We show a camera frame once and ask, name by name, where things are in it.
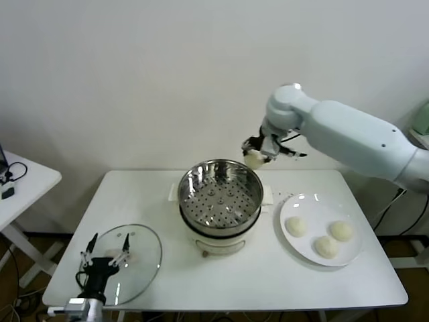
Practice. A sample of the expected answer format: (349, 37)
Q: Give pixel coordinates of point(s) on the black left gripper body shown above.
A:
(97, 273)

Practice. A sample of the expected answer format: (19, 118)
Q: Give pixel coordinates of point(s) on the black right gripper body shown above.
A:
(256, 141)

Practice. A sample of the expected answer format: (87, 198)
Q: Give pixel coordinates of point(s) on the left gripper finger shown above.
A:
(93, 239)
(126, 241)

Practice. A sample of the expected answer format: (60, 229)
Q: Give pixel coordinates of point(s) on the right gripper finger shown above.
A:
(247, 146)
(268, 157)

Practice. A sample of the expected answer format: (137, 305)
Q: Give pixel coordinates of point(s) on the white steamed baozi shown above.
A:
(342, 231)
(253, 160)
(326, 247)
(296, 227)

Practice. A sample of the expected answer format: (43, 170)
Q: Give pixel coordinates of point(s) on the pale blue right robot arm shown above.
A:
(352, 134)

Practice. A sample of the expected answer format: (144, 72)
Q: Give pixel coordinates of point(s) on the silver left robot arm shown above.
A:
(96, 310)

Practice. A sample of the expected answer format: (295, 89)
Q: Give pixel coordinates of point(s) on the steel perforated steamer basket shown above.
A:
(219, 201)

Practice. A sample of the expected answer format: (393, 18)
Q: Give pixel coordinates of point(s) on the round glass pot lid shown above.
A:
(144, 248)

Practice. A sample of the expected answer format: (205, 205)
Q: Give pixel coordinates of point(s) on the white round plate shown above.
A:
(295, 208)

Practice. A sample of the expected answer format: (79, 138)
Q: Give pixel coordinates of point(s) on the white side table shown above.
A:
(33, 188)

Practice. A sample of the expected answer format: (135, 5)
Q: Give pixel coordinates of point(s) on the cream electric pot base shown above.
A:
(218, 245)

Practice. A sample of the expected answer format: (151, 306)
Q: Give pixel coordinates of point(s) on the small black device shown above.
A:
(8, 194)

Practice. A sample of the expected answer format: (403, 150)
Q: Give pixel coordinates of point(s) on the small white adapter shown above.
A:
(5, 184)

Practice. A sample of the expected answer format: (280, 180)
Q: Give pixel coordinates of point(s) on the white shelf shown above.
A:
(424, 139)

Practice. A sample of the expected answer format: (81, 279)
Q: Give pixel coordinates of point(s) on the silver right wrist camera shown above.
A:
(271, 146)

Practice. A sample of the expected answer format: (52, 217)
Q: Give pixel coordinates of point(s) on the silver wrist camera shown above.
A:
(271, 146)
(77, 304)

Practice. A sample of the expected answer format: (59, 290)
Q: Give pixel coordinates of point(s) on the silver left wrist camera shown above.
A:
(77, 304)

